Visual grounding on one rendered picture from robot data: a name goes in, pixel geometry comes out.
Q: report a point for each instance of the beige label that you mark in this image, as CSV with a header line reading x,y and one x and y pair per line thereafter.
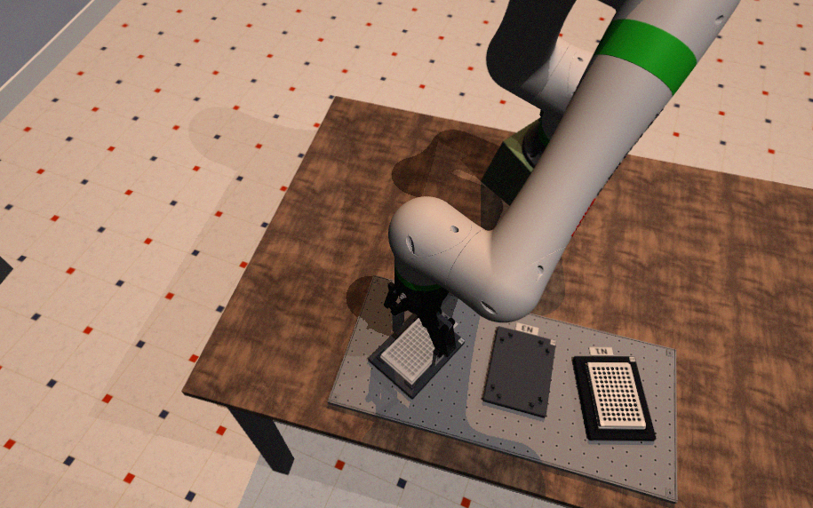
x,y
600,351
526,328

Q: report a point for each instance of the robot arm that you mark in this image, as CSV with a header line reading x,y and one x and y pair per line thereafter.
x,y
594,111

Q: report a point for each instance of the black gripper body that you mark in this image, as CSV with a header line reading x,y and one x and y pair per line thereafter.
x,y
429,312

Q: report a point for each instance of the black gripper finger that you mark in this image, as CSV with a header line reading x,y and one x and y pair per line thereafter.
x,y
444,342
397,309

